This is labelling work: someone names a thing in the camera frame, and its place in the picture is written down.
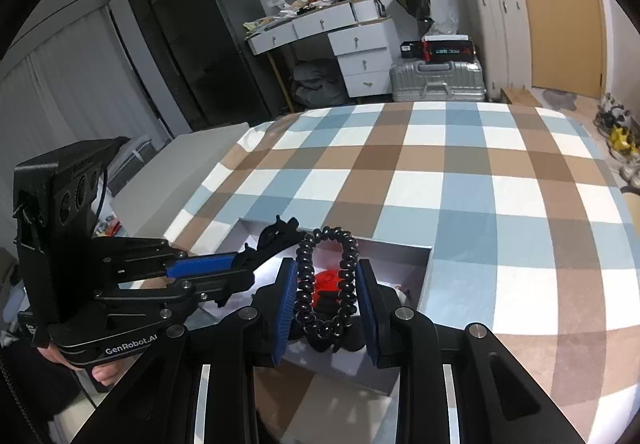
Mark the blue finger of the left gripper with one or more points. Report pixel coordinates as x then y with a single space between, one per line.
218 287
200 265

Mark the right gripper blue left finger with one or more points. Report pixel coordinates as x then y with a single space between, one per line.
286 283

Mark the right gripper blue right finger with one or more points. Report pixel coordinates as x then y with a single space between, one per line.
376 303

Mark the large black hair claw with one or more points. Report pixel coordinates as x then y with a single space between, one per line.
272 240

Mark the plaid bed sheet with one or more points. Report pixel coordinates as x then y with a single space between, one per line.
529 232

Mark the black refrigerator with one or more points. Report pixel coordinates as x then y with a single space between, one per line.
199 46

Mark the silver suitcase lying flat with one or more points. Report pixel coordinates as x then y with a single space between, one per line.
450 81

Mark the white dressing desk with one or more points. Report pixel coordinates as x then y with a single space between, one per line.
362 36

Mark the black red shoe box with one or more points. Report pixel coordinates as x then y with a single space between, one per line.
439 49

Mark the shoe rack with shoes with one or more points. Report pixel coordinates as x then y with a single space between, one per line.
614 121

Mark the black wrapped flower bouquet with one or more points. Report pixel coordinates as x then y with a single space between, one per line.
420 10

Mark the beige upright suitcase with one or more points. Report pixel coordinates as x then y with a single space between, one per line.
501 34

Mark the wooden door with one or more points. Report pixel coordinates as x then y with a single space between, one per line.
568 45

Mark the black camera box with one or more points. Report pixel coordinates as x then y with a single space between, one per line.
52 197

